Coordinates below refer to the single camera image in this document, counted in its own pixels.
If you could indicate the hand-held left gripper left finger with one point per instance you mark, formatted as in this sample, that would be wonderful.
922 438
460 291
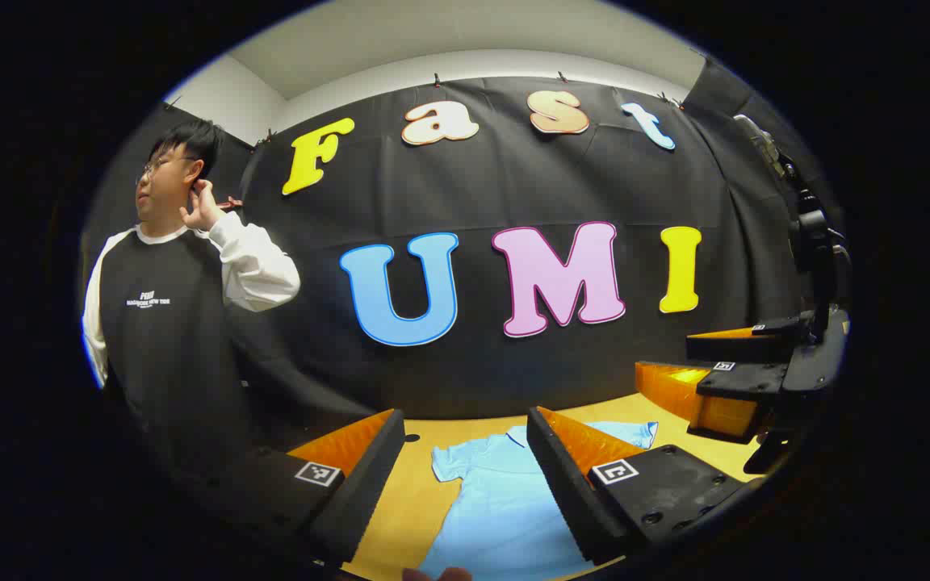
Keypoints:
368 484

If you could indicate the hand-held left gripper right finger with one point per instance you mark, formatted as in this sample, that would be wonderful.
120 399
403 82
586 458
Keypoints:
562 492

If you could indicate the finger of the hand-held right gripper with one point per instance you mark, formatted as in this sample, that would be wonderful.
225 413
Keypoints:
747 347
743 381

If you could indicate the light blue T-shirt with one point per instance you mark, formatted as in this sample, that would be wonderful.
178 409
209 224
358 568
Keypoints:
489 500

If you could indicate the black backdrop cloth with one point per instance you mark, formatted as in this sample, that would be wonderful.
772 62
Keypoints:
497 186

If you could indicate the red clip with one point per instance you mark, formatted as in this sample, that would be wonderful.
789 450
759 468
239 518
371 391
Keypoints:
231 203

